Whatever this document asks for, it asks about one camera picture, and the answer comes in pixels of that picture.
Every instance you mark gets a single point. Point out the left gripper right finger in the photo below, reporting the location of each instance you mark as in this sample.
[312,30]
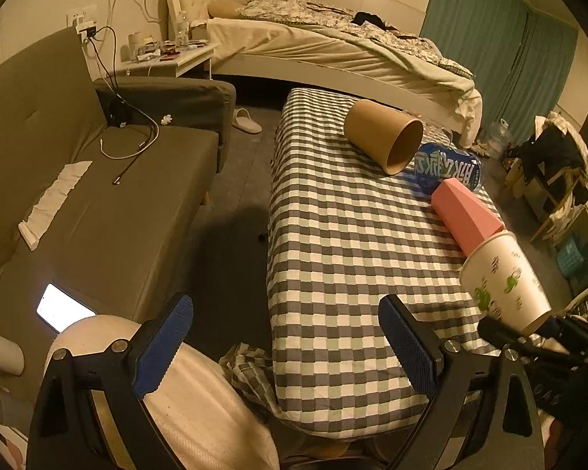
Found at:
[505,432]

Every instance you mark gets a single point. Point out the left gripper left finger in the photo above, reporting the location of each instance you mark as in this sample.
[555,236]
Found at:
[91,413]

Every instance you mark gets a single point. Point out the white paper cup green print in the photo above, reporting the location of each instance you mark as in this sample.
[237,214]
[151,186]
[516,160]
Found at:
[500,278]

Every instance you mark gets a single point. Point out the white cup on sofa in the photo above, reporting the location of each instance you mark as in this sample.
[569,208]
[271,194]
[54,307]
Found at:
[11,357]

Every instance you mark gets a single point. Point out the pink plastic cup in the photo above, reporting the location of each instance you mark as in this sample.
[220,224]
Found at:
[469,221]

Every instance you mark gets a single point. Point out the brown paper cup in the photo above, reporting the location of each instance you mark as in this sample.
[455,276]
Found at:
[389,137]

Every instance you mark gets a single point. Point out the teal plastic basket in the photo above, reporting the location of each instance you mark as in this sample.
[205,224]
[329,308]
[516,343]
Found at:
[570,258]

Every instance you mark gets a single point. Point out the lit smartphone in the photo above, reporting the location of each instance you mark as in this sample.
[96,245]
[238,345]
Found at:
[59,310]

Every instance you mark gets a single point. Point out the checkered tablecloth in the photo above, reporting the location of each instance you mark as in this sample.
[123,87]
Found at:
[341,235]

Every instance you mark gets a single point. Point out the wooden chair with clothes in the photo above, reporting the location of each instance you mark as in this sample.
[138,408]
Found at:
[551,166]

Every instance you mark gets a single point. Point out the white paper strip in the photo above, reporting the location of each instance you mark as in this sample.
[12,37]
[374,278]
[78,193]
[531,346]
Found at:
[43,213]

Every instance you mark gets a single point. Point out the blue label water bottle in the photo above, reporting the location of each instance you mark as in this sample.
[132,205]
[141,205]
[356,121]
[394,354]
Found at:
[433,163]

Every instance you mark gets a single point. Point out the large clear water jug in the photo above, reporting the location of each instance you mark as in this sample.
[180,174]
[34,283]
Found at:
[497,138]

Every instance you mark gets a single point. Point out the grey sofa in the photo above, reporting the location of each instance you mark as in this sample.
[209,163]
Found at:
[117,243]

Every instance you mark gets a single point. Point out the green curtain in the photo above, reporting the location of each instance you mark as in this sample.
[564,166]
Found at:
[520,58]

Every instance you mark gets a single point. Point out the white slipper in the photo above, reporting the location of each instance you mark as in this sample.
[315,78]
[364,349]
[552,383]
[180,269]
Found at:
[242,120]

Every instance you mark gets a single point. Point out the black garment on bed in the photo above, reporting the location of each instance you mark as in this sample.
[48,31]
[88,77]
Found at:
[361,18]

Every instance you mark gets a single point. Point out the bed with beige sheets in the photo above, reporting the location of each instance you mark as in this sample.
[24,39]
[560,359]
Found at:
[314,43]

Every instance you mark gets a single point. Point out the white nightstand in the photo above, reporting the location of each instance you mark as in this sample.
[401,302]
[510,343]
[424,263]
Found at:
[193,61]

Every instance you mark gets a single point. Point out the wall power socket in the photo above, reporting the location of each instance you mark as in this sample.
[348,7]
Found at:
[84,21]

